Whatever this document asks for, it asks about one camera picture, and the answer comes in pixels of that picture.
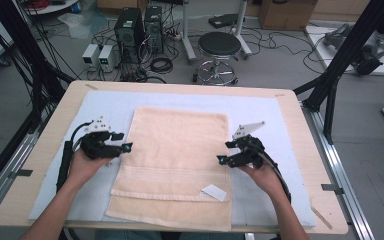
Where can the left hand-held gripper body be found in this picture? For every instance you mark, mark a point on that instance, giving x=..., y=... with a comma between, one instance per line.
x=96, y=146

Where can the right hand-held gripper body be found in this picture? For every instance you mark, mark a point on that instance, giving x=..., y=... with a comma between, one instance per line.
x=248, y=153

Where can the cream terry towel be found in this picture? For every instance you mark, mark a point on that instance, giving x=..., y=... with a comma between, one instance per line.
x=176, y=160

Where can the person's left hand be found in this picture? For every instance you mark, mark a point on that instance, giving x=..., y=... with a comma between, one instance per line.
x=85, y=170

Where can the person's right hand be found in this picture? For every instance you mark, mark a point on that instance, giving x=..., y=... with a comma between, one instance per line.
x=265, y=181

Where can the light blue felt mat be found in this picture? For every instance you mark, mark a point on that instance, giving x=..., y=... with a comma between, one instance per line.
x=263, y=110

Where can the short strip of tan tape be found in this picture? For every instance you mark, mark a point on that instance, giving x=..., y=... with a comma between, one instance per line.
x=91, y=86

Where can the white power supply box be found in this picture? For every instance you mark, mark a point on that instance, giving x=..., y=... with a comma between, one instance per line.
x=90, y=56
x=107, y=58

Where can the long strip of tan tape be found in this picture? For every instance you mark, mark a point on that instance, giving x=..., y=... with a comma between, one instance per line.
x=320, y=216

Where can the black round stool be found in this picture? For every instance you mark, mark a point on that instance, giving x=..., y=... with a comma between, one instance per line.
x=219, y=43

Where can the large black computer tower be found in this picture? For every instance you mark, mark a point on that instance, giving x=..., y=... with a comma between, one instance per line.
x=128, y=33

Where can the white desk leg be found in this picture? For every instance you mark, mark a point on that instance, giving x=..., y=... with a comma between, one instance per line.
x=241, y=30
x=187, y=40

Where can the slim black computer tower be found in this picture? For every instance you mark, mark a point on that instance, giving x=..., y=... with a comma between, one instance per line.
x=154, y=28

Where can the white power strip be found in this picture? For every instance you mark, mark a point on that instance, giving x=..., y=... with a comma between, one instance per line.
x=176, y=36

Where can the clear plastic bag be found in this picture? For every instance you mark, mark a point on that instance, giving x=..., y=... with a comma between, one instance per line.
x=76, y=25

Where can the flat black floor device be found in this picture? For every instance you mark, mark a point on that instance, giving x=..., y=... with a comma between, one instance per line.
x=223, y=20

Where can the brown cardboard box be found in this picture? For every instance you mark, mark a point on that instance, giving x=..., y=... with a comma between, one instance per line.
x=286, y=15

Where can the white round table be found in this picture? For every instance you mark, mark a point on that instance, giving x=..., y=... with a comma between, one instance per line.
x=51, y=8

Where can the grey machine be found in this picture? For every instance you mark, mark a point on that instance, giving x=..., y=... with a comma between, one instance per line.
x=370, y=50

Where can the grey metal bracket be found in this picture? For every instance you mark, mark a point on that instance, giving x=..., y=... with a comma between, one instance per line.
x=331, y=188
x=21, y=173

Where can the aluminium rail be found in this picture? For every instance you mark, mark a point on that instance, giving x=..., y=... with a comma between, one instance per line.
x=338, y=160
x=16, y=155

